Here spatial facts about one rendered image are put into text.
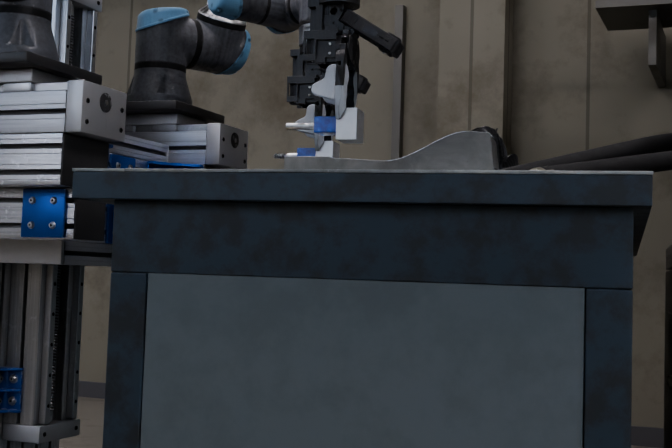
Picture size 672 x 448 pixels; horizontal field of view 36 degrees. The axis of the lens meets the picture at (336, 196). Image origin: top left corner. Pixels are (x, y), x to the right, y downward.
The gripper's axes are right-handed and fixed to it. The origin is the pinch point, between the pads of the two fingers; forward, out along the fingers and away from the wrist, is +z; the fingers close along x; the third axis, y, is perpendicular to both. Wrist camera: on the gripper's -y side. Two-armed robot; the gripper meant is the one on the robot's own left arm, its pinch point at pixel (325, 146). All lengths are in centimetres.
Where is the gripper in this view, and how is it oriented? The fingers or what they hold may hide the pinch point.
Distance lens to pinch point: 208.3
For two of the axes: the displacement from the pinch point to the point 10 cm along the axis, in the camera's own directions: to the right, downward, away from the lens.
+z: -0.2, 9.9, -1.0
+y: -9.6, 0.1, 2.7
